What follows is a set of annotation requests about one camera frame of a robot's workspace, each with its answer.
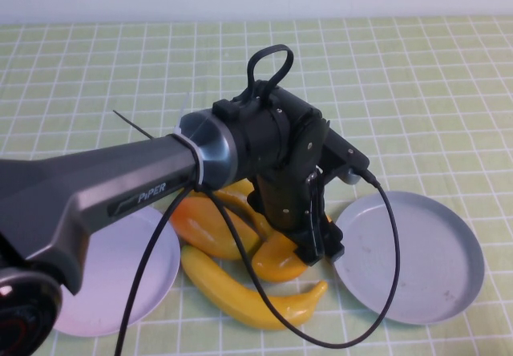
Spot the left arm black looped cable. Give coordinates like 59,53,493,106
247,44,293,96

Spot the grey round plate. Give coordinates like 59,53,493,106
333,190,486,326

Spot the orange-red tinted mango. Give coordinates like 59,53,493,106
170,195,261,261

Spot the small curved yellow banana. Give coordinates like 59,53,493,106
212,178,278,239

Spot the white zip tie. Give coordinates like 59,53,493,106
174,91,208,191

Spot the green checked tablecloth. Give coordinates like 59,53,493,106
0,14,513,356

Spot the left black silver wrist camera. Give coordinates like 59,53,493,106
320,126,370,185

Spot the black zip tie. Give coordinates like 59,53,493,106
112,109,205,192

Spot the plain yellow mango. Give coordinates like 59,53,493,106
251,233,309,281

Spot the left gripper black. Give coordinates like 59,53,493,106
247,164,345,268

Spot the large yellow banana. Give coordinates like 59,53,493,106
180,245,329,331

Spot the left gripper thin black cable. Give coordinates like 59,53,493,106
305,170,324,253

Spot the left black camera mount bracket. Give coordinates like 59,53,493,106
318,157,352,184

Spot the pink round plate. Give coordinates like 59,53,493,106
51,205,181,338

